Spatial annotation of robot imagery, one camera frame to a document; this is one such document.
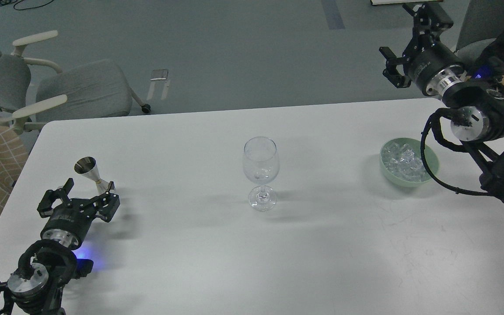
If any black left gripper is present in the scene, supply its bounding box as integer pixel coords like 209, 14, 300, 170
37, 178, 120, 245

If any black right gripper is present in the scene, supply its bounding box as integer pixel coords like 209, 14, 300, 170
379, 2, 465, 96

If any steel double jigger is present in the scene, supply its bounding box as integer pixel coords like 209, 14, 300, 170
74, 156, 115, 195

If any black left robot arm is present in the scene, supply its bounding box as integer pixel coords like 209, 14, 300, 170
0, 178, 120, 315

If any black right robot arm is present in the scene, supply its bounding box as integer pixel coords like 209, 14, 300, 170
379, 1, 504, 203

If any pile of ice cubes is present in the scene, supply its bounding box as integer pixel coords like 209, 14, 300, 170
381, 142, 428, 182

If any clear wine glass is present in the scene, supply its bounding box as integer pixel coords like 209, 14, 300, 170
242, 137, 280, 212

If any grey chair at right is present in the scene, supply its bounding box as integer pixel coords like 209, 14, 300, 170
455, 0, 504, 69

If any green bowl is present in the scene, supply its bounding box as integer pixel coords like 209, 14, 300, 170
379, 138, 433, 188

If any grey office chair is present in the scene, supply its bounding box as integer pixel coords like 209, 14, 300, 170
0, 30, 151, 134

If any silver floor plate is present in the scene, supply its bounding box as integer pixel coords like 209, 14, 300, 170
150, 69, 169, 81

